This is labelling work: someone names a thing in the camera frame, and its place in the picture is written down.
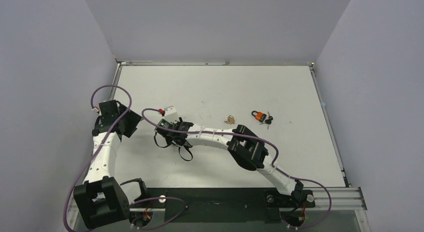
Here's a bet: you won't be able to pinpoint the black keys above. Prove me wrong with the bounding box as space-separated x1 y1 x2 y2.
260 111 274 130

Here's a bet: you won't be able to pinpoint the orange black padlock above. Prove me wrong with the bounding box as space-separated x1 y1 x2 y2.
251 110 268 123

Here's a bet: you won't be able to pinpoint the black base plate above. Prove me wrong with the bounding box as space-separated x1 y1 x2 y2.
128 187 316 226

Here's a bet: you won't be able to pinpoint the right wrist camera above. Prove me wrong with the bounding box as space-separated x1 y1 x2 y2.
158 105 180 125

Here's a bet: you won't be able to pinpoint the small brass padlock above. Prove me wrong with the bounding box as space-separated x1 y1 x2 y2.
225 115 235 125

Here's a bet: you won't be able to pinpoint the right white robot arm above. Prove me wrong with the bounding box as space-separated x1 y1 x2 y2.
155 119 316 208

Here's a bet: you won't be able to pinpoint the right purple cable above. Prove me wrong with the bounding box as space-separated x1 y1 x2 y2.
141 107 333 231

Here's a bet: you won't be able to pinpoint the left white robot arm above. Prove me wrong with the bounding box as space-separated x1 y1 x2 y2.
72 100 149 230

